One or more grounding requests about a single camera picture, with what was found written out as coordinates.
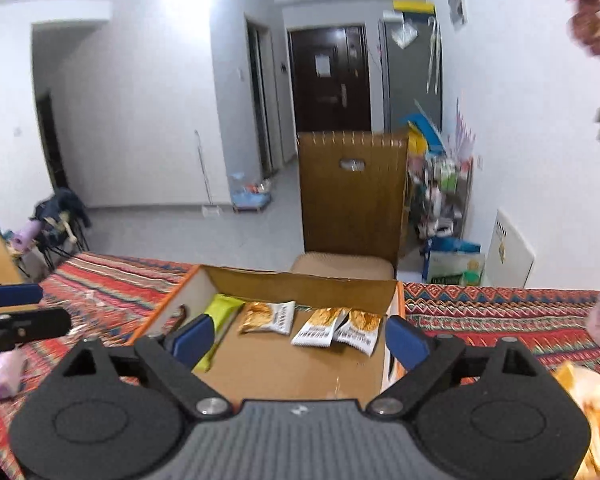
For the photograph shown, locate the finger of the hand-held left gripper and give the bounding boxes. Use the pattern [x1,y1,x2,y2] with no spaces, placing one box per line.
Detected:
[0,282,44,311]
[0,308,73,371]

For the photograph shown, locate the dark brown entrance door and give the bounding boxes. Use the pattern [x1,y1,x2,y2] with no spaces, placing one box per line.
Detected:
[287,24,372,134]

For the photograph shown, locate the blue floor tray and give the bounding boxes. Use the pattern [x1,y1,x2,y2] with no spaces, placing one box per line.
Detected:
[229,179,272,214]

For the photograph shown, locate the folding rack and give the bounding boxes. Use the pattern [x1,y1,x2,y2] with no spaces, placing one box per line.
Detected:
[29,210,89,269]

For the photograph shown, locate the green snack packet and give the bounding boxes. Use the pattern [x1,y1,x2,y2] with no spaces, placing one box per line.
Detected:
[192,294,245,374]

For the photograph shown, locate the white wall panel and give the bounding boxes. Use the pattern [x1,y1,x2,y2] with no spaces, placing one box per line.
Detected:
[479,207,536,289]

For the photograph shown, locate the dark jacket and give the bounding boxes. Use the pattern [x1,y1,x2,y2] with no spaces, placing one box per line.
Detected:
[32,187,92,234]

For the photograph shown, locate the blue box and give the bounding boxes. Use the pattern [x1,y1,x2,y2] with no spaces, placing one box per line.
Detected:
[429,237,481,256]

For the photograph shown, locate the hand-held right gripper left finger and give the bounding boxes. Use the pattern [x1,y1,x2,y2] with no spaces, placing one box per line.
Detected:
[60,312,234,419]

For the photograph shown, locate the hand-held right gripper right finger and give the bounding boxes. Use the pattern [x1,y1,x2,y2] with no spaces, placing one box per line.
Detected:
[366,314,542,422]

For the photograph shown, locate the wall poster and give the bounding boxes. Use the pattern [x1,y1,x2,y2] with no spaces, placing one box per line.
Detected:
[448,0,469,31]

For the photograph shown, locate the white orange cardboard box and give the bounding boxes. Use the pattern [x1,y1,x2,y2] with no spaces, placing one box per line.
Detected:
[127,264,407,402]

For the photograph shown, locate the pink paper decoration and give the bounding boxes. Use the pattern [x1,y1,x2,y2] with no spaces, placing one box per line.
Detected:
[452,97,476,159]

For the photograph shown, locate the artificial flower branch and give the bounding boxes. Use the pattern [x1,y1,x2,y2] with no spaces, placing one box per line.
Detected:
[557,0,600,149]

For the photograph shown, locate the golden white snack packet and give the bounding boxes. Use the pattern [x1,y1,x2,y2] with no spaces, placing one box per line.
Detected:
[290,307,351,349]
[332,309,384,357]
[238,301,297,336]

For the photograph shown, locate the blue folded board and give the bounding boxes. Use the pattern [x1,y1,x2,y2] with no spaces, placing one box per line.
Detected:
[399,109,446,156]

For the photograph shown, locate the pile of orange white packets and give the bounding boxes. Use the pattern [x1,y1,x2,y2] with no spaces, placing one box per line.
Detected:
[552,362,600,480]

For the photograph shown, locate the white mop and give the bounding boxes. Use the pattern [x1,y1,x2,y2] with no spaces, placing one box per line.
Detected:
[194,129,222,219]

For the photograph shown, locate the purple rolled mat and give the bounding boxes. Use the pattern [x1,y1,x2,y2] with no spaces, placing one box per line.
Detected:
[10,222,41,251]

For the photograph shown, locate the cluttered storage rack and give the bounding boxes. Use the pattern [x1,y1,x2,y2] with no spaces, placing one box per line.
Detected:
[407,152,476,241]

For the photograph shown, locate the yellow box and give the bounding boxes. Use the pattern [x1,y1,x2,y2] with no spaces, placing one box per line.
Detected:
[392,0,436,14]

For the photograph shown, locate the green white carton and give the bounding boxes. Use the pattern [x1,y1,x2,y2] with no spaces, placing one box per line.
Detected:
[426,249,486,286]

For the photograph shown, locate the grey refrigerator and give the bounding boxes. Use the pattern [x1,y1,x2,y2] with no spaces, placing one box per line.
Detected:
[378,14,444,134]

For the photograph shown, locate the clear plastic bag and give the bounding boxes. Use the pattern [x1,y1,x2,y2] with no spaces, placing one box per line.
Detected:
[389,22,419,50]

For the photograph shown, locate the grey interior door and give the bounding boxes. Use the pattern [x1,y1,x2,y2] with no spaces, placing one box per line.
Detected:
[246,18,284,179]

